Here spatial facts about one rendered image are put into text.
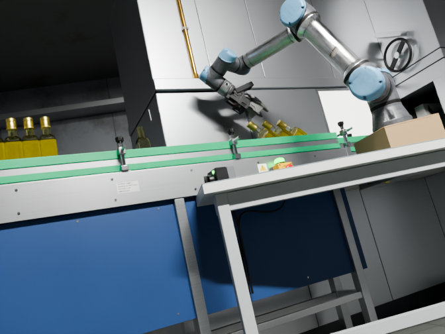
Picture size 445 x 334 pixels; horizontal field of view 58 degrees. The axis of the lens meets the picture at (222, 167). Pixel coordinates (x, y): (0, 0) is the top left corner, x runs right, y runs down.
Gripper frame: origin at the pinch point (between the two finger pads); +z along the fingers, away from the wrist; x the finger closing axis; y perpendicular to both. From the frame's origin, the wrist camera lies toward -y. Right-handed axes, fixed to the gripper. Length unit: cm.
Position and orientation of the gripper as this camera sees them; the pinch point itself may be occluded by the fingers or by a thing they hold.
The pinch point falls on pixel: (263, 111)
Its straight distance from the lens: 199.4
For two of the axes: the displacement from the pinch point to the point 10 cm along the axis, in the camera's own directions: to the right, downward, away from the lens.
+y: -4.2, 7.9, -4.5
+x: 4.0, -2.9, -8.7
